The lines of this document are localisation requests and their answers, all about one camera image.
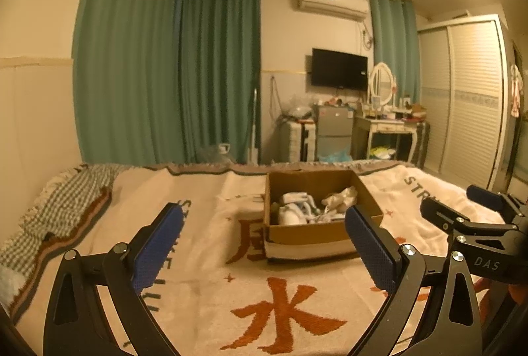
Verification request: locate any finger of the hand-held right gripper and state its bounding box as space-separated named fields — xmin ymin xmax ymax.
xmin=466 ymin=185 xmax=524 ymax=231
xmin=419 ymin=197 xmax=516 ymax=237

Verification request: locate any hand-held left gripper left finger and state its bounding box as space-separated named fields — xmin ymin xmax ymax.
xmin=43 ymin=202 xmax=185 ymax=356

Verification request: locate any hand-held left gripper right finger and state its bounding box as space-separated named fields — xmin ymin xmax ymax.
xmin=344 ymin=206 xmax=483 ymax=356

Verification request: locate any cream cloth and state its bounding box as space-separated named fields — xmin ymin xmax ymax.
xmin=322 ymin=187 xmax=358 ymax=216

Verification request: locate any brown cardboard box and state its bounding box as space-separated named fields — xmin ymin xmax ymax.
xmin=263 ymin=169 xmax=384 ymax=261

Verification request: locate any white soft cloth bundle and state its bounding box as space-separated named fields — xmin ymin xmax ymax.
xmin=277 ymin=191 xmax=311 ymax=225

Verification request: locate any cream printed blanket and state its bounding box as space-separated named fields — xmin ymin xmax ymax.
xmin=8 ymin=160 xmax=516 ymax=356

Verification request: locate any dark suitcase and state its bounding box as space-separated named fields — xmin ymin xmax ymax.
xmin=412 ymin=122 xmax=431 ymax=169

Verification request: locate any yellow bag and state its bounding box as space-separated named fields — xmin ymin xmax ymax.
xmin=369 ymin=145 xmax=397 ymax=160

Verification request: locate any white louvered wardrobe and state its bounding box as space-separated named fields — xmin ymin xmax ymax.
xmin=417 ymin=14 xmax=510 ymax=192

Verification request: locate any white vanity table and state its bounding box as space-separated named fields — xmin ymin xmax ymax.
xmin=352 ymin=108 xmax=419 ymax=164

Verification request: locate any blue plastic bag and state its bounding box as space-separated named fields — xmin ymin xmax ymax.
xmin=319 ymin=150 xmax=353 ymax=163

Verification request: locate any hanging pink clothing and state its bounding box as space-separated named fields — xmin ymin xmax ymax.
xmin=509 ymin=63 xmax=524 ymax=118

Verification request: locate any clear water jug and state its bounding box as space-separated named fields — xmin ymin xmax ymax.
xmin=196 ymin=142 xmax=234 ymax=164

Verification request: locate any green checkered blanket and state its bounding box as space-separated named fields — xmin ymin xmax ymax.
xmin=0 ymin=163 xmax=124 ymax=299

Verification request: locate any small grey fridge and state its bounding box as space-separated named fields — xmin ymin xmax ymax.
xmin=315 ymin=104 xmax=355 ymax=162

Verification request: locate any white ribbed suitcase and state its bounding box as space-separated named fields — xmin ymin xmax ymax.
xmin=280 ymin=121 xmax=318 ymax=164

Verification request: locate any white oval mirror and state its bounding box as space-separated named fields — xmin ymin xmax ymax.
xmin=367 ymin=61 xmax=397 ymax=107

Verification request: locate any clear plastic bag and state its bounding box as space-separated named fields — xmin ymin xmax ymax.
xmin=286 ymin=94 xmax=316 ymax=121

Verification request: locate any narrow green curtain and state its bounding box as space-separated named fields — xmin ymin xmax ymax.
xmin=367 ymin=0 xmax=421 ymax=105

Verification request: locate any dark green curtain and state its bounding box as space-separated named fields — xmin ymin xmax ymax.
xmin=177 ymin=0 xmax=262 ymax=166

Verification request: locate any wide green curtain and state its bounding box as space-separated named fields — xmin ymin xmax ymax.
xmin=72 ymin=0 xmax=186 ymax=167

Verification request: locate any white air conditioner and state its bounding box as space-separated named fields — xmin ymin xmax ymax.
xmin=294 ymin=0 xmax=369 ymax=20

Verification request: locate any black wall television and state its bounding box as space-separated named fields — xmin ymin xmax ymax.
xmin=310 ymin=48 xmax=369 ymax=89

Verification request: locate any black hanging cable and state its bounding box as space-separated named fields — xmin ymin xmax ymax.
xmin=268 ymin=75 xmax=289 ymax=125

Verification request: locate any air conditioner cable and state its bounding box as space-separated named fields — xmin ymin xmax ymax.
xmin=361 ymin=19 xmax=376 ymax=51

